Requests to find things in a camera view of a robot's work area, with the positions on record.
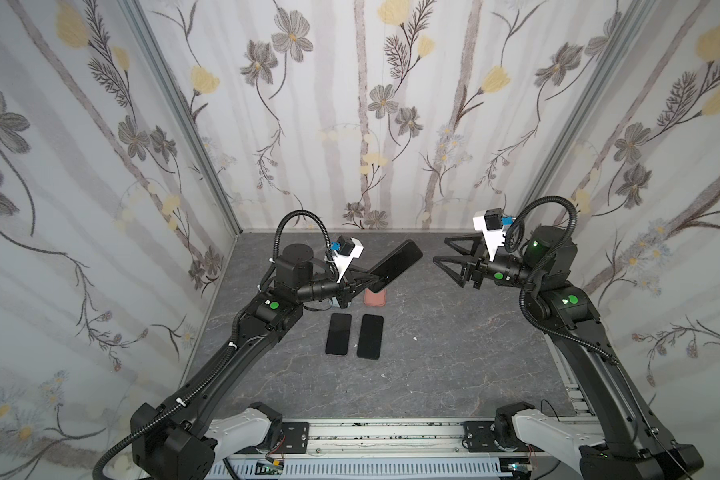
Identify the pink phone case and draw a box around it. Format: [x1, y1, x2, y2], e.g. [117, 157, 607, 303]
[363, 289, 387, 308]

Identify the black phone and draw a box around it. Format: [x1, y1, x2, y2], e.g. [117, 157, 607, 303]
[367, 240, 423, 293]
[325, 313, 352, 356]

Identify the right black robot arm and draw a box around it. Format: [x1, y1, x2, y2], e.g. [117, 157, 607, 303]
[433, 196, 704, 479]

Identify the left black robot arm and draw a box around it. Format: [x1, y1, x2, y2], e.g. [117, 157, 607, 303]
[92, 210, 391, 479]

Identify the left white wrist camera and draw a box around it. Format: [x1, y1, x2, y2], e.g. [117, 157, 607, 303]
[330, 235, 364, 283]

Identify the aluminium mounting rail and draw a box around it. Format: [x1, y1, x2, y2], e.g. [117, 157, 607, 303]
[209, 418, 601, 463]

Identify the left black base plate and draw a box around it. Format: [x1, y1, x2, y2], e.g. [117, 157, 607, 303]
[274, 422, 310, 455]

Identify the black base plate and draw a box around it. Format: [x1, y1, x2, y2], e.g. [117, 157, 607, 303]
[462, 421, 499, 453]
[274, 422, 310, 455]

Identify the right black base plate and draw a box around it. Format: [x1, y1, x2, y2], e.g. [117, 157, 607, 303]
[462, 421, 499, 453]

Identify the white slotted cable duct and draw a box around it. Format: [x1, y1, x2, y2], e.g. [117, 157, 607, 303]
[229, 457, 512, 479]

